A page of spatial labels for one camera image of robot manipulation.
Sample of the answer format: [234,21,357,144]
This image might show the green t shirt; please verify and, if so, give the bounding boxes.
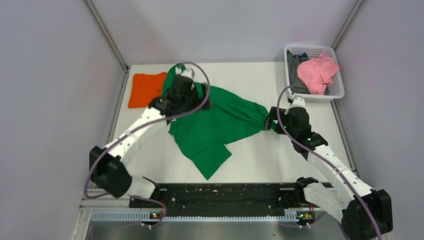
[161,62,276,181]

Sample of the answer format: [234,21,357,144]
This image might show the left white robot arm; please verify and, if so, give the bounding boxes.
[88,73,212,207]

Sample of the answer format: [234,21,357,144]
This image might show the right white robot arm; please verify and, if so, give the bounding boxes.
[264,106,394,240]

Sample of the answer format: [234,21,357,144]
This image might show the folded orange t shirt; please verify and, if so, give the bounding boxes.
[128,72,167,109]

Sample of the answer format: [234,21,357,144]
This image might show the white plastic basket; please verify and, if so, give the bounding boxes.
[284,44,345,101]

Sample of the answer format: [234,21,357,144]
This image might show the pink t shirt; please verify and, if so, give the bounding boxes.
[297,53,340,95]

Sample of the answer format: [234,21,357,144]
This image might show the grey t shirt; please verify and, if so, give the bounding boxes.
[287,50,310,94]

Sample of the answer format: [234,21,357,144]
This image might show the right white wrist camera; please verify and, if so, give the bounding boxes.
[287,95,306,109]

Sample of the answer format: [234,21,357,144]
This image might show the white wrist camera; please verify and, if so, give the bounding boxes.
[175,65,195,80]
[287,95,306,109]

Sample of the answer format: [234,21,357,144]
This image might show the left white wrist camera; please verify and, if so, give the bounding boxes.
[175,65,195,80]

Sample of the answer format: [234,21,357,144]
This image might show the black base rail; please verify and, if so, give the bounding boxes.
[129,183,322,222]

